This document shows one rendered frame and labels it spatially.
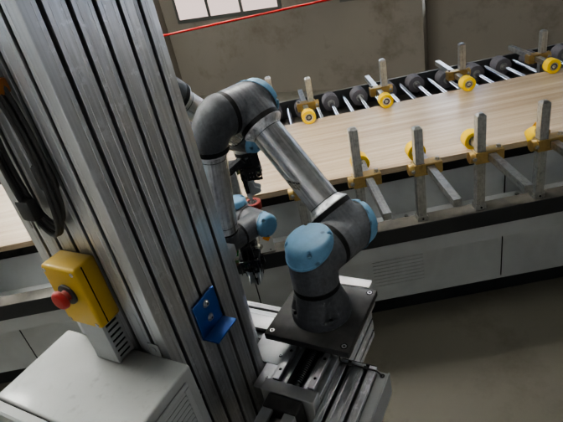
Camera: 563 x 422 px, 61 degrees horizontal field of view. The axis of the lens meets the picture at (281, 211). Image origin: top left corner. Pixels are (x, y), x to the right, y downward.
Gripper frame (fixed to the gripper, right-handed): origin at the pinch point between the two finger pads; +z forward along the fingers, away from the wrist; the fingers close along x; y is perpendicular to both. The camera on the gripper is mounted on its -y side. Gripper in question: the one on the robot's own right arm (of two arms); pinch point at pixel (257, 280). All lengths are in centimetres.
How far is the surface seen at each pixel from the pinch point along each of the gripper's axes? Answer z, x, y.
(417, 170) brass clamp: -12, 70, -35
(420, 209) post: 7, 70, -36
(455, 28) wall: 21, 221, -401
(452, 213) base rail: 13, 84, -37
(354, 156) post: -23, 45, -36
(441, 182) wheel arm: -13, 74, -20
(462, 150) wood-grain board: -7, 95, -55
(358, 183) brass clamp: -12, 45, -35
